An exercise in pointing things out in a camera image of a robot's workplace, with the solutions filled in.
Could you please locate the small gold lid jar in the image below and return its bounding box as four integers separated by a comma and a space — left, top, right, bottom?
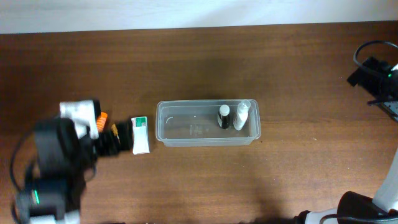
111, 124, 119, 139

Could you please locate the white green medicine box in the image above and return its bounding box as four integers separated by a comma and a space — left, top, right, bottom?
131, 116, 150, 155

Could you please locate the orange tablet tube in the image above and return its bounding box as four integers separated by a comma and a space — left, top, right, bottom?
96, 112, 108, 133

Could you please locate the dark bottle white cap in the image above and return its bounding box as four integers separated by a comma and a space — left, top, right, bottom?
218, 105, 230, 129

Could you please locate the white spray bottle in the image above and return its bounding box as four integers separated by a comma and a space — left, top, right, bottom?
233, 100, 251, 131

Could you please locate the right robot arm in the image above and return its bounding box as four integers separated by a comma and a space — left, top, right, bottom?
293, 57, 397, 224

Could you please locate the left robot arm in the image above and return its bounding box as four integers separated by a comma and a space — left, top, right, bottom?
11, 118, 133, 223

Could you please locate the clear plastic container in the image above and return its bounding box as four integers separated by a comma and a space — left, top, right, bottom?
155, 99, 261, 147

